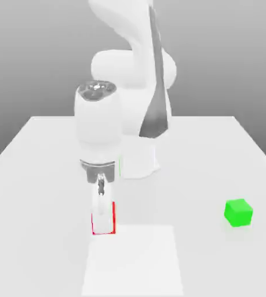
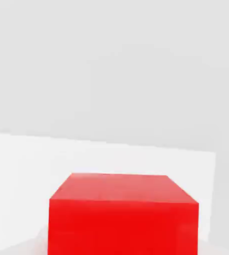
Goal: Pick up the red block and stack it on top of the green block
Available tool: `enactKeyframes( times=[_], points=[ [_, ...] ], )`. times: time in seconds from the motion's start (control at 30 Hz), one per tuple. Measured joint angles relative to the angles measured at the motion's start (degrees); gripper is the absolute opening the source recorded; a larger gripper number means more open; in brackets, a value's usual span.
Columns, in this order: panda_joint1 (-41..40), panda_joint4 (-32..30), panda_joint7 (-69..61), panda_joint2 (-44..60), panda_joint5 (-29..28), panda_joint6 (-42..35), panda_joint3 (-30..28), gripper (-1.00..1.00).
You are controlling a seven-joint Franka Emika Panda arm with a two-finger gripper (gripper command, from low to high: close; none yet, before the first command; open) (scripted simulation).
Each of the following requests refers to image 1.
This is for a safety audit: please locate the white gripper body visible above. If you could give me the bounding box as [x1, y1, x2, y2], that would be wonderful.
[91, 182, 114, 233]

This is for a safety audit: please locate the small red cube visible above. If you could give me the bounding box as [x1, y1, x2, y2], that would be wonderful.
[91, 201, 116, 236]

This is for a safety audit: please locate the small green cube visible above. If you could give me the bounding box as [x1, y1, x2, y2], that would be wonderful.
[224, 198, 254, 228]

